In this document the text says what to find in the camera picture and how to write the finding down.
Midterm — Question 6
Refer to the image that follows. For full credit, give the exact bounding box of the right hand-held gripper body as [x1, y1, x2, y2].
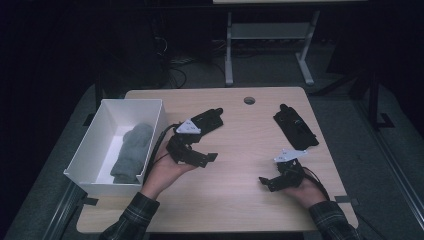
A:
[269, 148, 308, 193]

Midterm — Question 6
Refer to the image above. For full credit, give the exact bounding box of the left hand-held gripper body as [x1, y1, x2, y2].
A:
[165, 118, 209, 168]

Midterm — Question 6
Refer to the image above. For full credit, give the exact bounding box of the white box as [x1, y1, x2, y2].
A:
[63, 98, 170, 198]

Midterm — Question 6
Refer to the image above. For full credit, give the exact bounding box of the person's right hand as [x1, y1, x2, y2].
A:
[283, 178, 330, 210]

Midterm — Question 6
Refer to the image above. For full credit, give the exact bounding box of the person's left hand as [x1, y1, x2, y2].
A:
[140, 139, 198, 200]

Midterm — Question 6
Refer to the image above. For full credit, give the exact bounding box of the black floor stand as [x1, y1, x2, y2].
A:
[309, 66, 396, 131]

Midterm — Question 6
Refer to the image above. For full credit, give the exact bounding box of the grey metal stand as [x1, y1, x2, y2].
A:
[224, 10, 321, 87]

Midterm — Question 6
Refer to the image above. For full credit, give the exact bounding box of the right hand-held gripper black cable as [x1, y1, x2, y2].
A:
[301, 166, 386, 240]

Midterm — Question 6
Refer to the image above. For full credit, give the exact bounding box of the tangle of floor cables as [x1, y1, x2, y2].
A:
[151, 33, 228, 89]

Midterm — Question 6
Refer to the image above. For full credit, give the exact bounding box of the aluminium rail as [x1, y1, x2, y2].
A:
[354, 99, 424, 221]
[41, 181, 84, 240]

